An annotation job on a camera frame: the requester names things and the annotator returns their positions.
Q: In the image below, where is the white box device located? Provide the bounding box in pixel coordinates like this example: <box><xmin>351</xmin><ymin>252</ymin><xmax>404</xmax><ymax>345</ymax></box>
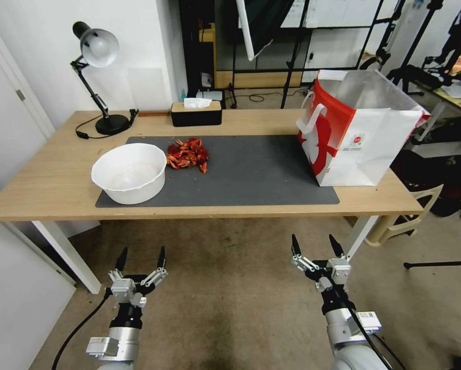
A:
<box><xmin>196</xmin><ymin>89</ymin><xmax>226</xmax><ymax>110</ymax></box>

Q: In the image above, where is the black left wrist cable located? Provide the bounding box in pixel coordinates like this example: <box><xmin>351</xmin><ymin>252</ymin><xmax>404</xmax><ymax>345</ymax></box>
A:
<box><xmin>51</xmin><ymin>287</ymin><xmax>114</xmax><ymax>370</ymax></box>

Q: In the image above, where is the white table leg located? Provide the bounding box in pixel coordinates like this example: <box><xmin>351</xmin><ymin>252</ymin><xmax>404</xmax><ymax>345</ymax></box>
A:
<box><xmin>31</xmin><ymin>220</ymin><xmax>102</xmax><ymax>295</ymax></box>
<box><xmin>345</xmin><ymin>215</ymin><xmax>381</xmax><ymax>260</ymax></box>

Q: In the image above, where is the red and white takeout bag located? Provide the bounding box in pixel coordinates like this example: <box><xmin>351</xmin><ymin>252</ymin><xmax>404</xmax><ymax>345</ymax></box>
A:
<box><xmin>296</xmin><ymin>69</ymin><xmax>431</xmax><ymax>188</ymax></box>

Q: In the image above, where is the black desk lamp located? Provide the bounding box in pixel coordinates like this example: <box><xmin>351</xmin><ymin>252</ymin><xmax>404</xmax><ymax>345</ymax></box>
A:
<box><xmin>69</xmin><ymin>21</ymin><xmax>131</xmax><ymax>136</ymax></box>

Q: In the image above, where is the black light stand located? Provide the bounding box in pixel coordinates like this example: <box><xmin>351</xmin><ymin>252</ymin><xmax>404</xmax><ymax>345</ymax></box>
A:
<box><xmin>386</xmin><ymin>0</ymin><xmax>449</xmax><ymax>97</ymax></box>

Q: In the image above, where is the beige plastic stool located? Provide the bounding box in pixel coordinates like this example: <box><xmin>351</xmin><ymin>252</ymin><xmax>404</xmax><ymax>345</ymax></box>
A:
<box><xmin>365</xmin><ymin>183</ymin><xmax>445</xmax><ymax>247</ymax></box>

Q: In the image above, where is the white tissue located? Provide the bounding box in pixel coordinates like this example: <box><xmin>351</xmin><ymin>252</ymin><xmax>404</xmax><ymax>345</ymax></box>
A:
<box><xmin>183</xmin><ymin>97</ymin><xmax>213</xmax><ymax>110</ymax></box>

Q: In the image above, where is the white round takeout container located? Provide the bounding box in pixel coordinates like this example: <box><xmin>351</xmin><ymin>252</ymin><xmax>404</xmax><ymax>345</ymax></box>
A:
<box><xmin>91</xmin><ymin>143</ymin><xmax>168</xmax><ymax>205</ymax></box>

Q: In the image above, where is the pile of red crayfish shells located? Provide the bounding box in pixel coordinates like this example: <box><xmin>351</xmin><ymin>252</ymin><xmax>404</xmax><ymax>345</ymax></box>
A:
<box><xmin>165</xmin><ymin>137</ymin><xmax>210</xmax><ymax>175</ymax></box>

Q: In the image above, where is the black stand base bar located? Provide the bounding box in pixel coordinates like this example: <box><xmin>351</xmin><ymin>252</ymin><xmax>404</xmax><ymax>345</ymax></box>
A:
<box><xmin>403</xmin><ymin>258</ymin><xmax>461</xmax><ymax>270</ymax></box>

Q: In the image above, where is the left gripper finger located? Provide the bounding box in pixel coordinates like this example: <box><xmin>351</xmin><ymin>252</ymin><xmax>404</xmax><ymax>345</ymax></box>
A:
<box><xmin>108</xmin><ymin>247</ymin><xmax>128</xmax><ymax>281</ymax></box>
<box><xmin>140</xmin><ymin>246</ymin><xmax>169</xmax><ymax>288</ymax></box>

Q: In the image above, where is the black tripod stand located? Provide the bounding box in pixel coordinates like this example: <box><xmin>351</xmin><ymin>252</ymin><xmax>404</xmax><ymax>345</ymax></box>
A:
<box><xmin>279</xmin><ymin>0</ymin><xmax>312</xmax><ymax>110</ymax></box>

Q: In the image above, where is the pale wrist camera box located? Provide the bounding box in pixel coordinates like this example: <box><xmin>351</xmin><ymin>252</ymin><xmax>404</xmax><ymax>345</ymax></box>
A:
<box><xmin>327</xmin><ymin>257</ymin><xmax>351</xmax><ymax>288</ymax></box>
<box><xmin>110</xmin><ymin>279</ymin><xmax>137</xmax><ymax>298</ymax></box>

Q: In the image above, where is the black tissue box wooden lid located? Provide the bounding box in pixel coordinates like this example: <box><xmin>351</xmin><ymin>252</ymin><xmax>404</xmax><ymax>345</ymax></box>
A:
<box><xmin>170</xmin><ymin>101</ymin><xmax>223</xmax><ymax>127</ymax></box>

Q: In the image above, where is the dark grey table mat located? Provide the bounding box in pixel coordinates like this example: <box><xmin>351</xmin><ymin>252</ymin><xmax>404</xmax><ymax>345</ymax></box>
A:
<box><xmin>95</xmin><ymin>135</ymin><xmax>340</xmax><ymax>208</ymax></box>

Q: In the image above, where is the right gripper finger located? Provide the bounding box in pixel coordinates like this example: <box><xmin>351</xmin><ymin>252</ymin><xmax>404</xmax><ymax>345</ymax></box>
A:
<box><xmin>328</xmin><ymin>234</ymin><xmax>351</xmax><ymax>262</ymax></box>
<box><xmin>290</xmin><ymin>233</ymin><xmax>321</xmax><ymax>274</ymax></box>

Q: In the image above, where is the white tube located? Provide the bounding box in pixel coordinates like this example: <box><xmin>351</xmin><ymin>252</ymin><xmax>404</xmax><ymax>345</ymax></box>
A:
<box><xmin>235</xmin><ymin>0</ymin><xmax>259</xmax><ymax>62</ymax></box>

